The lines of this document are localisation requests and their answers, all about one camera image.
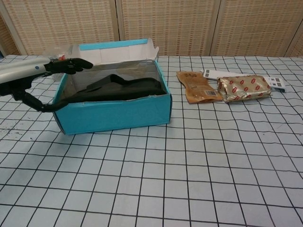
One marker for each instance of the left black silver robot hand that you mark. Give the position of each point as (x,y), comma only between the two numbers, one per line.
(19,71)

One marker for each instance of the blue cardboard shoe box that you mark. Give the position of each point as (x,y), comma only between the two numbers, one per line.
(113,116)

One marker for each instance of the clear bag with red parts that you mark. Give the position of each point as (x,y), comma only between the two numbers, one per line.
(62,57)

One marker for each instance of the woven bamboo folding screen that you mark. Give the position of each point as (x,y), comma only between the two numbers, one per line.
(189,23)

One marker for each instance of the brown snack pouch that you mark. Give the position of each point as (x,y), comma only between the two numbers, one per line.
(198,87)

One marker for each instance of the blue checkered tablecloth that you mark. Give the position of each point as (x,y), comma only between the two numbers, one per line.
(177,170)

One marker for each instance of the white paper strip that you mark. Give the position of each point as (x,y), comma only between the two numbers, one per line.
(279,87)
(227,73)

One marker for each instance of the gold foil packet red print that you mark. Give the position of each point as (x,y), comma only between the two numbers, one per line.
(243,88)

